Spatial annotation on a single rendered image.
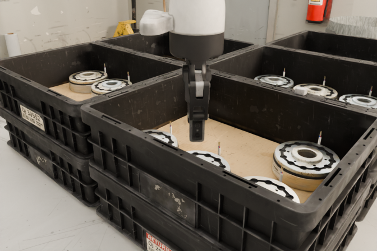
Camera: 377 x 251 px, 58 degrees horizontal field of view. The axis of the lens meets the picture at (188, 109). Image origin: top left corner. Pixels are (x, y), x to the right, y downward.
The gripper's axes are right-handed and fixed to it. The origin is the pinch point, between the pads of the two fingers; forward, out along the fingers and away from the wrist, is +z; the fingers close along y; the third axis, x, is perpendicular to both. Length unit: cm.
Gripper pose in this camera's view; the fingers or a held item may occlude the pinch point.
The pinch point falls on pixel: (195, 122)
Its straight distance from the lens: 51.7
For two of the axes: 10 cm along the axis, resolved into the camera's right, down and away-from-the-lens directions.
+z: 0.0, 9.1, 4.1
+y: -0.4, -4.1, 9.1
